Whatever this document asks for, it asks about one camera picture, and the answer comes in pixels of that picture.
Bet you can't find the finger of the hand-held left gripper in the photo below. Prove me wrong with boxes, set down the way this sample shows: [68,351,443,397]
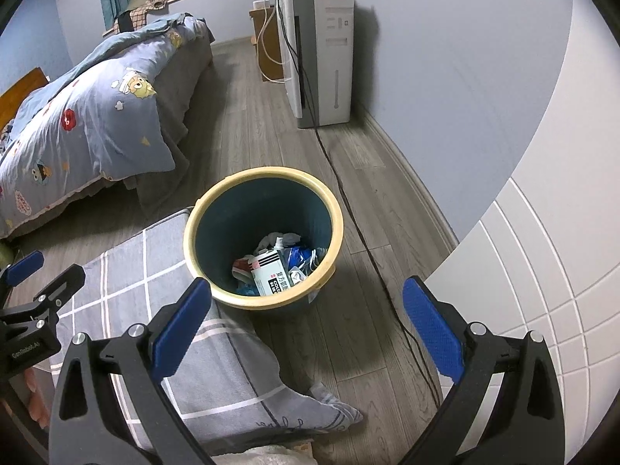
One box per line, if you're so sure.
[29,264,86,324]
[0,250,45,302]

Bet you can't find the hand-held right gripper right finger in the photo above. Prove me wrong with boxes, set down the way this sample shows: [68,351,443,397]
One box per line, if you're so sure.
[402,275,567,465]

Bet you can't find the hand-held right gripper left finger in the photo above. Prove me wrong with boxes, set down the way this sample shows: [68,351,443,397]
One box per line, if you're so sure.
[48,277,216,465]

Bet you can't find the white striped carton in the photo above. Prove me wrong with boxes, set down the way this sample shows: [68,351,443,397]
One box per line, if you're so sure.
[251,248,294,297]

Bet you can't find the teal bin with yellow rim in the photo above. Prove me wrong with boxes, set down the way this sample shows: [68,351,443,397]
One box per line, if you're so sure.
[183,166,346,312]

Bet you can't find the person's left hand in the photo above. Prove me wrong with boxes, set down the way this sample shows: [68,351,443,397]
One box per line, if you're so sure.
[22,363,54,428]

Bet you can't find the grey checked cushion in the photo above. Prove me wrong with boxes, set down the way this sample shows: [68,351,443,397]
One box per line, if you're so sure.
[55,208,364,451]

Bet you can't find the white fleece cloth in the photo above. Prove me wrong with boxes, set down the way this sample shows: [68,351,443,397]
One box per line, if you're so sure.
[213,441,317,465]

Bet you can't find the bed with blue cartoon duvet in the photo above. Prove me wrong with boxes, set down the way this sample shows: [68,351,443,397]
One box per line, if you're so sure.
[0,12,216,238]

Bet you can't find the wooden bed headboard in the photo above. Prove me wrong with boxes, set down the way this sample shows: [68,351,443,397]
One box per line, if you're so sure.
[0,68,52,129]

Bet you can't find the grey bed sheet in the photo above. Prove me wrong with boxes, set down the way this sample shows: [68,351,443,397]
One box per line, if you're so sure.
[123,34,216,219]

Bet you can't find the white air purifier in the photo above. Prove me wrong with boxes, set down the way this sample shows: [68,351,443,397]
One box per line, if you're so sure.
[278,0,355,129]

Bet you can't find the plaid cloth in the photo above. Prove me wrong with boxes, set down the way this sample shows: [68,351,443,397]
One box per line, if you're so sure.
[114,0,191,30]

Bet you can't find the wooden cabinet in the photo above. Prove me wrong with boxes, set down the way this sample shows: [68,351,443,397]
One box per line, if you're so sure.
[249,2,286,83]

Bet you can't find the black cable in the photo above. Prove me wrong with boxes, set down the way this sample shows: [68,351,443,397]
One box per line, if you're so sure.
[275,0,443,410]

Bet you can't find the white cable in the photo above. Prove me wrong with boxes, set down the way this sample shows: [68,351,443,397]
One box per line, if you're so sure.
[257,0,292,83]

